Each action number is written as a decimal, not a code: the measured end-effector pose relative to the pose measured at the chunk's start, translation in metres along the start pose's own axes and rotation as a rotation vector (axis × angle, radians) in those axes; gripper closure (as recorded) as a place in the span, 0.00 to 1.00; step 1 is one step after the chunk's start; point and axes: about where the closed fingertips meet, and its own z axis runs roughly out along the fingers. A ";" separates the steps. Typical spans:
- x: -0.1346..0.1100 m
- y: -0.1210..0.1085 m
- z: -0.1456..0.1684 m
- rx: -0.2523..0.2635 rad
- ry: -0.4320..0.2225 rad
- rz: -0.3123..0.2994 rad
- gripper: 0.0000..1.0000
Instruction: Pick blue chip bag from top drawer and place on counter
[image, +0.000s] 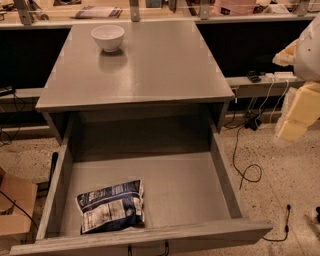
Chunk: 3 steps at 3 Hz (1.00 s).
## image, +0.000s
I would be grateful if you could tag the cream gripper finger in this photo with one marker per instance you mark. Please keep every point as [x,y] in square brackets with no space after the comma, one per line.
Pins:
[286,56]
[300,109]

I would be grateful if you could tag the blue chip bag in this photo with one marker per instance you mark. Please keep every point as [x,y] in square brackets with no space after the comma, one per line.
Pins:
[112,208]

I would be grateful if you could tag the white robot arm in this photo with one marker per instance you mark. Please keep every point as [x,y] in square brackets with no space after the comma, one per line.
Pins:
[304,55]

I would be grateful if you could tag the open grey drawer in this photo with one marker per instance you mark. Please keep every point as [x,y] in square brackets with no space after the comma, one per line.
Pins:
[189,198]

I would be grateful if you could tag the white power strip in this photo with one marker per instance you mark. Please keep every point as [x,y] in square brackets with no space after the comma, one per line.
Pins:
[280,76]

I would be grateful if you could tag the black remote device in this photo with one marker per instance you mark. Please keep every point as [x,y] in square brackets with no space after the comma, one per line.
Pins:
[253,76]

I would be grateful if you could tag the black power adapter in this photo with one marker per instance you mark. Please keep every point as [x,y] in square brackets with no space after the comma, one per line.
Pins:
[253,124]

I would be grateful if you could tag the pink box on shelf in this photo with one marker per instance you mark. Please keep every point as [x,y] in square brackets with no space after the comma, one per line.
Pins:
[234,7]

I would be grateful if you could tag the grey wooden cabinet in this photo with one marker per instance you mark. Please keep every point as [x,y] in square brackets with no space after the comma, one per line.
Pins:
[158,62]

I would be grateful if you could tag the white ceramic bowl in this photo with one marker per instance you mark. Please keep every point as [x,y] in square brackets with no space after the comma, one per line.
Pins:
[108,37]

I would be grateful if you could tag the magazine on shelf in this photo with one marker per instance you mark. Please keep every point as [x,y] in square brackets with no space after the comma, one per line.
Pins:
[89,12]

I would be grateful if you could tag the cardboard box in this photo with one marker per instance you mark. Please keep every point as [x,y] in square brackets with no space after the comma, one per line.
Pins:
[17,201]

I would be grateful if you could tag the black drawer handle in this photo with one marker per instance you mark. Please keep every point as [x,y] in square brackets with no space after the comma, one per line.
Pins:
[162,249]

